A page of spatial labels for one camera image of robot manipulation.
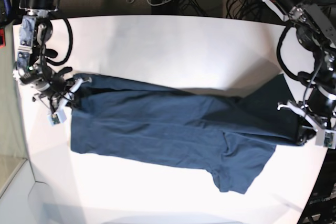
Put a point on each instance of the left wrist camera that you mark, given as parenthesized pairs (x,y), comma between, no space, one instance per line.
(325,138)

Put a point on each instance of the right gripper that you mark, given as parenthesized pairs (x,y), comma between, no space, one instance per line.
(33,65)

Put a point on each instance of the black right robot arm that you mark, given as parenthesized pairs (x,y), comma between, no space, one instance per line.
(44,8)

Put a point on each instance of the dark blue t-shirt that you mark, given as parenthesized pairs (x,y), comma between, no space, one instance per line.
(231,138)

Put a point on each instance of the blue handled tool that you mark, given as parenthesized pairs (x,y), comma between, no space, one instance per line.
(8,7)

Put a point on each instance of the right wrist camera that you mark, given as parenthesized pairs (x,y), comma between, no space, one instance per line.
(56,119)

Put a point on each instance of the red black device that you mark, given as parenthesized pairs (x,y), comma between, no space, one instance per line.
(2,38)

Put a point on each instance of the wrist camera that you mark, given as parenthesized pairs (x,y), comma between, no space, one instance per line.
(56,119)
(325,138)

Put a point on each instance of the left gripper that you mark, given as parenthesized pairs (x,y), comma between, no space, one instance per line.
(316,34)

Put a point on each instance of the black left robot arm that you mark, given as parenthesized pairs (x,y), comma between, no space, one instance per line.
(281,8)

